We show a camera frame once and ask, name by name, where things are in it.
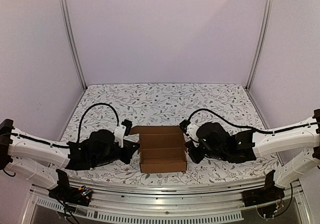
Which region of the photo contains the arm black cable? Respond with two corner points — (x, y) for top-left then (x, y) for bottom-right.
(9, 103), (120, 149)
(187, 108), (318, 136)

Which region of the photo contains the right aluminium frame post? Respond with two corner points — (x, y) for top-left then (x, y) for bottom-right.
(245, 0), (273, 93)

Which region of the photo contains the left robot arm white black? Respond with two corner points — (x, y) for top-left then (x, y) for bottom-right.
(0, 119), (140, 201)

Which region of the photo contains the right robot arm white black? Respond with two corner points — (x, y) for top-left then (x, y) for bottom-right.
(179, 109), (320, 202)

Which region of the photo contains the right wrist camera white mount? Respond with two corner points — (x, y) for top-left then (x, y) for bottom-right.
(179, 119), (200, 144)

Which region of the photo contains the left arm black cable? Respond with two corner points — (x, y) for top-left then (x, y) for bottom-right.
(9, 103), (120, 149)

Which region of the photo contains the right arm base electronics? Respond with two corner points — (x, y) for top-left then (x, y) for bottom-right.
(241, 170), (285, 219)

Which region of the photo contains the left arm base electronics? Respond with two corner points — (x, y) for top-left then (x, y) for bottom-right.
(48, 169), (93, 207)

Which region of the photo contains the left aluminium frame post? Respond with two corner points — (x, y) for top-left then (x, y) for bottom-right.
(59, 0), (88, 91)

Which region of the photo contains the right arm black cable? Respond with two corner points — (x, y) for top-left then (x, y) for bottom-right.
(187, 108), (318, 136)

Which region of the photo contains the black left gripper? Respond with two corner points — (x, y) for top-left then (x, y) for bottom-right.
(91, 140), (140, 168)

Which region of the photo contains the aluminium front rail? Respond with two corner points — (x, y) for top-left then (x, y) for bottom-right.
(22, 177), (315, 224)

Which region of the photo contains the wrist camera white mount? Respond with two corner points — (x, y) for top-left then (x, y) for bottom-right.
(113, 119), (133, 148)
(179, 119), (200, 144)

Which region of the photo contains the floral patterned table mat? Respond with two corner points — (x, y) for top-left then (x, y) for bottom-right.
(62, 83), (281, 186)

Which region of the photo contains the aluminium frame post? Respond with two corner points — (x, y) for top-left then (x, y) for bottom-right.
(59, 0), (88, 91)
(245, 0), (273, 93)

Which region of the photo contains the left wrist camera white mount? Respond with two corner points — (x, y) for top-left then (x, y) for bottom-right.
(113, 119), (133, 148)

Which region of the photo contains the brown cardboard box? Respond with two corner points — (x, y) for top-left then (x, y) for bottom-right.
(130, 125), (187, 174)

